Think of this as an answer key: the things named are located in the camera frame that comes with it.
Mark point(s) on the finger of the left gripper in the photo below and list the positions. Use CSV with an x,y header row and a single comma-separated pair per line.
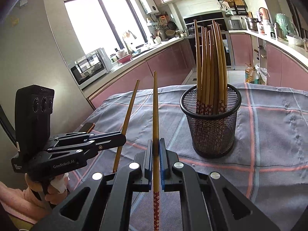
x,y
68,139
95,144

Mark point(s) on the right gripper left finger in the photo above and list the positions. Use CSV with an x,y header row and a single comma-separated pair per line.
x,y
103,202

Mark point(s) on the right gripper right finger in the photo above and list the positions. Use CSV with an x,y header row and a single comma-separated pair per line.
x,y
208,202

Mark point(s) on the bamboo chopstick eight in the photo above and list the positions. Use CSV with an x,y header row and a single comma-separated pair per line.
x,y
125,126

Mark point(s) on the bamboo chopstick seven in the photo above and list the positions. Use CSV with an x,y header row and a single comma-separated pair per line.
x,y
155,142

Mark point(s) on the black mesh pen holder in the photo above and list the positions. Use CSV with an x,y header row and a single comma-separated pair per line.
x,y
212,136

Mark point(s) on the bamboo chopstick two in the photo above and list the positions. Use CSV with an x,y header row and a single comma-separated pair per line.
x,y
204,53

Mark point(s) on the bamboo chopstick five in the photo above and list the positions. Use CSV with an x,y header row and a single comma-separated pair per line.
x,y
220,72

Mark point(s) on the bamboo chopstick one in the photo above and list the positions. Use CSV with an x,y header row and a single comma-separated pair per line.
x,y
199,68

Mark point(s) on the bamboo chopstick three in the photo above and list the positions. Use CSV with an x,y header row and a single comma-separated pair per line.
x,y
207,73

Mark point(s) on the bamboo chopstick six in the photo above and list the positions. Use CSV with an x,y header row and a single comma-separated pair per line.
x,y
224,67

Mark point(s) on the bamboo chopstick four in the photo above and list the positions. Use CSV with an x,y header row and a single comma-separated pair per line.
x,y
212,72

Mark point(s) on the pink sleeve left forearm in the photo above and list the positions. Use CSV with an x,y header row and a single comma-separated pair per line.
x,y
22,204

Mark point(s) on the person left hand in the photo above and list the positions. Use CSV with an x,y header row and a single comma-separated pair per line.
x,y
56,190

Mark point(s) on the orange-edged smartphone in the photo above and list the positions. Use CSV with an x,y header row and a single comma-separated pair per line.
x,y
87,127

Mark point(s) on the plaid grey tablecloth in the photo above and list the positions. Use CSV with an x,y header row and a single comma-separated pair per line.
x,y
268,162

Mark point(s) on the white countertop oven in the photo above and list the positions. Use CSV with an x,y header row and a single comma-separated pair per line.
x,y
90,67

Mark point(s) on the pink bowl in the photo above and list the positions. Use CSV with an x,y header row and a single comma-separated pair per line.
x,y
124,59

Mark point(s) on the cooking oil bottle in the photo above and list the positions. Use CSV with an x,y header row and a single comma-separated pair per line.
x,y
249,77

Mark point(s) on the white bowl on counter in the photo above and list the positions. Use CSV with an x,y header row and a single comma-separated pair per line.
x,y
295,40

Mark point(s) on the steel stock pot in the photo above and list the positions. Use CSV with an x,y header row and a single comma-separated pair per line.
x,y
252,23

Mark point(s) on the pink kettle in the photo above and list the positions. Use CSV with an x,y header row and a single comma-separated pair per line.
x,y
263,13

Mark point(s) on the white wall water heater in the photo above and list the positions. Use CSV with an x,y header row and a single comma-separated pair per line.
x,y
149,6

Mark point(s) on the black wall spice rack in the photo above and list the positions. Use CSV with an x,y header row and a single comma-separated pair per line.
x,y
233,7

